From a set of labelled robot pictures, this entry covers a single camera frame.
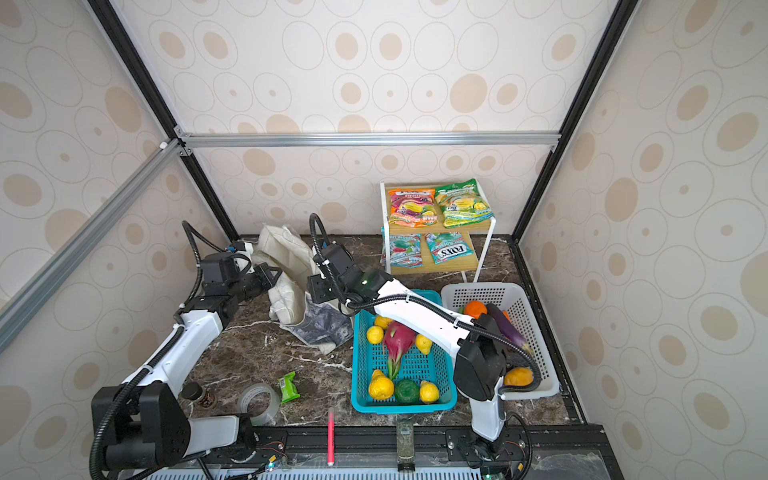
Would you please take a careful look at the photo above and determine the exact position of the horizontal aluminium frame bar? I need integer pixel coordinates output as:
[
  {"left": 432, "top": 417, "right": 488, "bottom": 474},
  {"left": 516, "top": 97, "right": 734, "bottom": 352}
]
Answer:
[{"left": 181, "top": 131, "right": 560, "bottom": 148}]

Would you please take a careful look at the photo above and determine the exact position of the cream canvas tote bag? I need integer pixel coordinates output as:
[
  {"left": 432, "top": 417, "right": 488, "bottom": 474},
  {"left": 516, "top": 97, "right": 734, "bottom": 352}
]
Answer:
[{"left": 252, "top": 225, "right": 354, "bottom": 354}]

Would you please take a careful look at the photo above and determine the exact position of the large bumpy yellow lemon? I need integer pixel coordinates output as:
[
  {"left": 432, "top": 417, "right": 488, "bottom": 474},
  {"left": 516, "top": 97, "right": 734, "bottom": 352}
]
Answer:
[{"left": 368, "top": 370, "right": 395, "bottom": 401}]

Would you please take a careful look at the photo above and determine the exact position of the clear tape roll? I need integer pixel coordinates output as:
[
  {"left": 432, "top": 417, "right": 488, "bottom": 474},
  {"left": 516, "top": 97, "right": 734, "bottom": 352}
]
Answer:
[{"left": 237, "top": 383, "right": 280, "bottom": 426}]

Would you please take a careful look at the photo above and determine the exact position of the small dark bottle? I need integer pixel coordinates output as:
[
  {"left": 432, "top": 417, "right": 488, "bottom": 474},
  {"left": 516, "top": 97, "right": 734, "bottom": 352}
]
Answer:
[{"left": 180, "top": 382, "right": 217, "bottom": 409}]

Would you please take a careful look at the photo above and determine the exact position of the yellow lemon front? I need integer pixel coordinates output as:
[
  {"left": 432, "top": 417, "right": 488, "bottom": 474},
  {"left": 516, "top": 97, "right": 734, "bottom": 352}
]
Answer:
[{"left": 419, "top": 381, "right": 440, "bottom": 404}]

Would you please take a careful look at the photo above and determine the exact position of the green crumpled wrapper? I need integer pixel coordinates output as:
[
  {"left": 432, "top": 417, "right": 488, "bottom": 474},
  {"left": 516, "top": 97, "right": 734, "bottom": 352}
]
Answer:
[{"left": 278, "top": 371, "right": 300, "bottom": 404}]

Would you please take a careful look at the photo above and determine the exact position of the bumpy yellow citron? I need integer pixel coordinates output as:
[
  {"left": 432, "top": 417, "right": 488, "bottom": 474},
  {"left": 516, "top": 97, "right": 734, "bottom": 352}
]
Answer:
[{"left": 374, "top": 316, "right": 392, "bottom": 332}]

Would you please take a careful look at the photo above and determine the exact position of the diagonal aluminium frame bar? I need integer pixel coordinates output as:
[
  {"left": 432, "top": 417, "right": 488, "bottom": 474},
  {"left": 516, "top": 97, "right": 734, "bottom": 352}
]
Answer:
[{"left": 1, "top": 139, "right": 182, "bottom": 350}]

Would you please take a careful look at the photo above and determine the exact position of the orange pink snack bag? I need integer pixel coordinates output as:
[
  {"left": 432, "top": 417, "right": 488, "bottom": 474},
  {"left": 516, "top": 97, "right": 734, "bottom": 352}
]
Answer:
[{"left": 387, "top": 188, "right": 438, "bottom": 228}]

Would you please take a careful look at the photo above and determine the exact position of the orange fruit in white basket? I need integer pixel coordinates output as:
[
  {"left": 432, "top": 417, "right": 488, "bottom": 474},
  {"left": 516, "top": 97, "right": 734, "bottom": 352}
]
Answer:
[{"left": 463, "top": 300, "right": 488, "bottom": 319}]

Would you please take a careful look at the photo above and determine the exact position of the yellow orange potato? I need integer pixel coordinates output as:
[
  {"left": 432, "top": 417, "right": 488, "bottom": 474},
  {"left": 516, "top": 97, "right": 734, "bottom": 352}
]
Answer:
[{"left": 504, "top": 367, "right": 534, "bottom": 387}]

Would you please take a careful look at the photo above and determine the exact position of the pink marker pen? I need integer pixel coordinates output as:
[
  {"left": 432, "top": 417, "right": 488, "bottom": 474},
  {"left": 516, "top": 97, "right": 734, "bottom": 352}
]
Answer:
[{"left": 327, "top": 408, "right": 335, "bottom": 467}]

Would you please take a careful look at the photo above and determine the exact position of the white plastic basket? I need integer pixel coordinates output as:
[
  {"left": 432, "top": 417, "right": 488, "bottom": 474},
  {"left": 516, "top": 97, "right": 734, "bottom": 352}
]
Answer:
[{"left": 441, "top": 282, "right": 560, "bottom": 401}]

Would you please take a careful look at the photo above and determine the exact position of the pink dragon fruit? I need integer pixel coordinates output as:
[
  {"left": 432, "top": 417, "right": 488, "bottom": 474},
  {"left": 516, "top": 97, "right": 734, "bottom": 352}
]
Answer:
[{"left": 383, "top": 321, "right": 417, "bottom": 380}]

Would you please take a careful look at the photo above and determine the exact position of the green yellow snack bag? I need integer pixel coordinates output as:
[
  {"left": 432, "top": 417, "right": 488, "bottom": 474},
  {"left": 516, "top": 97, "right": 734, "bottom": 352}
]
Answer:
[{"left": 435, "top": 179, "right": 494, "bottom": 228}]

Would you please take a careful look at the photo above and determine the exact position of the small yellow lemon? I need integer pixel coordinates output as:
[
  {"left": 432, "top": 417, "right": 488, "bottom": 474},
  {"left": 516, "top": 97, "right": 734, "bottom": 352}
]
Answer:
[{"left": 366, "top": 325, "right": 385, "bottom": 345}]

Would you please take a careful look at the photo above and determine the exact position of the purple eggplant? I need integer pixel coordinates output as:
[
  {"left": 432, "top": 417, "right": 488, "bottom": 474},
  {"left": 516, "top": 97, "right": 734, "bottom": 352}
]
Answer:
[{"left": 486, "top": 303, "right": 533, "bottom": 356}]

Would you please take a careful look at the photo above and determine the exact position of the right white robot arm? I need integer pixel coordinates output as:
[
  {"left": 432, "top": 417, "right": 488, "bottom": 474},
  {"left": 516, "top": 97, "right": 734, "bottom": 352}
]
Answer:
[{"left": 309, "top": 213, "right": 542, "bottom": 442}]

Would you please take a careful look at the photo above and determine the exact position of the white wooden two-tier shelf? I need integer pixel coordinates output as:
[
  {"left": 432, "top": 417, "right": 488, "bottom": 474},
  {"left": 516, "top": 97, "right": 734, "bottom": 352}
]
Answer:
[{"left": 379, "top": 181, "right": 497, "bottom": 282}]

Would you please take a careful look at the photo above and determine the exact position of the green Fox's candy bag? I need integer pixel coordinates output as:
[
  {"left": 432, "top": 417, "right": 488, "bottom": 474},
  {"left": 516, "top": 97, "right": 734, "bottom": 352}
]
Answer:
[{"left": 425, "top": 232, "right": 473, "bottom": 265}]

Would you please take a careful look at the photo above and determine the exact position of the teal plastic basket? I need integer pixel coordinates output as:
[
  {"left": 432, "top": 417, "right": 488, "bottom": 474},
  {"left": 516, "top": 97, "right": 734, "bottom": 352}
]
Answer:
[{"left": 351, "top": 311, "right": 458, "bottom": 415}]

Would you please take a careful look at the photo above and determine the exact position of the teal red snack bag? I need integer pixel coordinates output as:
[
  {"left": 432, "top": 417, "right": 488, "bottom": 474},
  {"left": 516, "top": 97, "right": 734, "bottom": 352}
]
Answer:
[{"left": 382, "top": 234, "right": 423, "bottom": 268}]

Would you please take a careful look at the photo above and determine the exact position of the green avocado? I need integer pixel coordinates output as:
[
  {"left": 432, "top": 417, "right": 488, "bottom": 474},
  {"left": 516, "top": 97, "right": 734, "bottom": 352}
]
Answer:
[{"left": 394, "top": 379, "right": 420, "bottom": 405}]

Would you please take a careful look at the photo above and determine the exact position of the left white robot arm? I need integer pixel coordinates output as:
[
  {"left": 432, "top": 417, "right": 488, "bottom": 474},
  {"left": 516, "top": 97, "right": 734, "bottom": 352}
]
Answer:
[{"left": 89, "top": 221, "right": 282, "bottom": 479}]

